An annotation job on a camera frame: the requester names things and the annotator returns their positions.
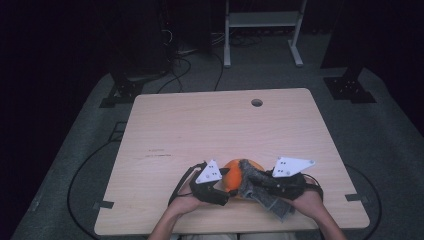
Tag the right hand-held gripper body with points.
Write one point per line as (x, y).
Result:
(290, 186)

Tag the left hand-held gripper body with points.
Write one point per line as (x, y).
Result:
(208, 193)

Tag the orange plush toy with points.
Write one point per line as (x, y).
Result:
(233, 176)

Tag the grey fuzzy cloth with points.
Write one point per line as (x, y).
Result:
(276, 206)

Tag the person's right hand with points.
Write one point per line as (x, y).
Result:
(308, 205)

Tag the person's left hand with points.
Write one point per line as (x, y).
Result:
(185, 205)

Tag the black metal stand base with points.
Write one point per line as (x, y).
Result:
(121, 93)
(350, 89)

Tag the white metal stand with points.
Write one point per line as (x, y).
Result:
(263, 18)

